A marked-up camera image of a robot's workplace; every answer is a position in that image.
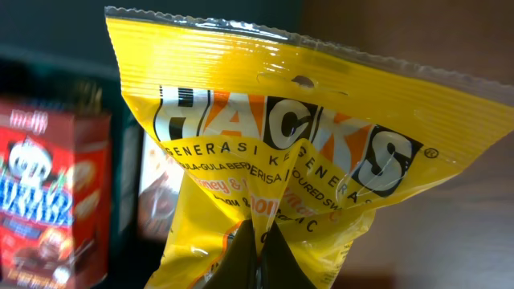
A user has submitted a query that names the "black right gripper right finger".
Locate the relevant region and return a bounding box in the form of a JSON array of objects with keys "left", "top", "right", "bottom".
[{"left": 261, "top": 228, "right": 316, "bottom": 289}]

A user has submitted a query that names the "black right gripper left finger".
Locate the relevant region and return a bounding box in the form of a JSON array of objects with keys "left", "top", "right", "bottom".
[{"left": 203, "top": 220, "right": 257, "bottom": 289}]

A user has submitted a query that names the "brown chocolate stick box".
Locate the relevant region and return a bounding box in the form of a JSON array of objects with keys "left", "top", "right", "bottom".
[{"left": 137, "top": 133, "right": 184, "bottom": 242}]

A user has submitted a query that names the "yellow Hacks candy bag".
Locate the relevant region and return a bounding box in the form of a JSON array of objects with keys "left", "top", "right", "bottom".
[{"left": 104, "top": 6, "right": 513, "bottom": 288}]

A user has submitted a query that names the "red Hello Panda box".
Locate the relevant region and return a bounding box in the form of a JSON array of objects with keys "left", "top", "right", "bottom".
[{"left": 1, "top": 100, "right": 111, "bottom": 288}]

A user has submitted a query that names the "dark green open box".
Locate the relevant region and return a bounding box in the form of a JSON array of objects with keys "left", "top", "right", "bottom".
[{"left": 105, "top": 6, "right": 316, "bottom": 288}]

